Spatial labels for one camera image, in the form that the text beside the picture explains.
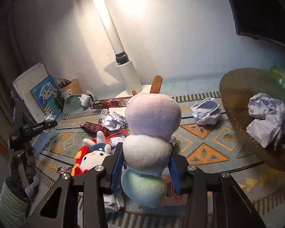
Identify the green plastic packet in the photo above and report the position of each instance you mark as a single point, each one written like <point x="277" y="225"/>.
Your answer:
<point x="281" y="74"/>

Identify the pastel three-ball plush toy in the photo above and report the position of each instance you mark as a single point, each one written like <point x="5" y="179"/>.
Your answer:
<point x="152" y="118"/>

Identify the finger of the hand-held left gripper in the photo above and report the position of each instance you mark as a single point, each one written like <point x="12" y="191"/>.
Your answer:
<point x="41" y="126"/>

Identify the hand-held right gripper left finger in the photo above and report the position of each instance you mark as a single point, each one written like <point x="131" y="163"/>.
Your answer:
<point x="116" y="168"/>

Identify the large crumpled white paper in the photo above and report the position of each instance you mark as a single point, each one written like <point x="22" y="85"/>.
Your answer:
<point x="268" y="106"/>

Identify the crumpled white paper ball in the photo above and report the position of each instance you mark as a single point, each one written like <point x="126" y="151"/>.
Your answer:
<point x="114" y="121"/>

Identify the tiny crumpled paper ball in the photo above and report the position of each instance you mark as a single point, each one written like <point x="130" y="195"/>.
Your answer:
<point x="49" y="118"/>

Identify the red snack bag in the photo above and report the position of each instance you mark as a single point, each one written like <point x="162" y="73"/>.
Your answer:
<point x="78" y="158"/>

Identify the person's left forearm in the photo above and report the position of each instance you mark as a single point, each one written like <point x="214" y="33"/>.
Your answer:
<point x="11" y="204"/>

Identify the brown ribbed basket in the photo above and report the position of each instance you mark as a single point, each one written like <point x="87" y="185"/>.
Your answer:
<point x="235" y="92"/>

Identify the stack of white papers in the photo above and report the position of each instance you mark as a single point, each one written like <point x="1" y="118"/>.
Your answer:
<point x="28" y="83"/>

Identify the person's left hand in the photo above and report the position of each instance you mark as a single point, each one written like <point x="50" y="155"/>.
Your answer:
<point x="22" y="163"/>

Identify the patterned woven mat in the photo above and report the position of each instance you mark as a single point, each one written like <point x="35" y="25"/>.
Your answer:
<point x="216" y="147"/>

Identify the long red printed box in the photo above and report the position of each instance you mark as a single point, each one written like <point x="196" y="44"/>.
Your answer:
<point x="109" y="103"/>

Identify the small crumpled paper ball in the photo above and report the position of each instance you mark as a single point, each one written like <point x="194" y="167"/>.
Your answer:
<point x="86" y="99"/>

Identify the blue book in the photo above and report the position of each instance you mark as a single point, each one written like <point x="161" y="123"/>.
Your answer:
<point x="46" y="95"/>

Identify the cardboard pen holder box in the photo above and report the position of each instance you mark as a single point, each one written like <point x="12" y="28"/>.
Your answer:
<point x="72" y="89"/>

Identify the dark monitor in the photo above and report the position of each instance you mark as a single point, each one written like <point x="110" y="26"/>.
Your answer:
<point x="263" y="9"/>

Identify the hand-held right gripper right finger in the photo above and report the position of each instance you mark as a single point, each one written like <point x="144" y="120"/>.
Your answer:
<point x="174" y="172"/>

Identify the bluish crumpled paper ball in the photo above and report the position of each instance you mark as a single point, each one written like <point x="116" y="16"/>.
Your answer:
<point x="205" y="111"/>

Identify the small red card packet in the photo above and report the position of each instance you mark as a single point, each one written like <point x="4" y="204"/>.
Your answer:
<point x="64" y="170"/>

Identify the small red box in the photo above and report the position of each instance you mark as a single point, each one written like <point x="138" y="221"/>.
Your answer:
<point x="95" y="127"/>

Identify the white plush toy red bow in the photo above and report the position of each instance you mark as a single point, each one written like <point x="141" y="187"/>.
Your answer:
<point x="95" y="160"/>

